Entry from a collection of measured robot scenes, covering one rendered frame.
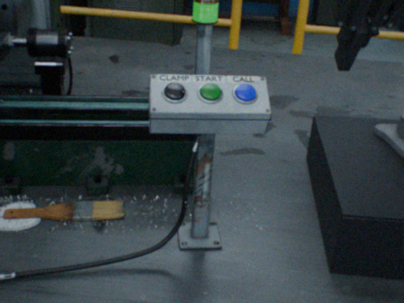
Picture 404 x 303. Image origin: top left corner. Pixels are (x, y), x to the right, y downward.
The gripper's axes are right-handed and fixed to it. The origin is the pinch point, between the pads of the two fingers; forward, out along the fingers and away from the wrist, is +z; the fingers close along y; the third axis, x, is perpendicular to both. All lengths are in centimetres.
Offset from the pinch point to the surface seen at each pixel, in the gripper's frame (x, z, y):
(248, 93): 0.5, 9.6, 11.6
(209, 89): -0.2, 9.6, 17.1
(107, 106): -18, 37, 33
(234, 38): -182, 180, -30
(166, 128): 3.5, 14.0, 23.0
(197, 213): 9.5, 29.1, 17.6
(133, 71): -60, 74, 29
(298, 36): -179, 173, -69
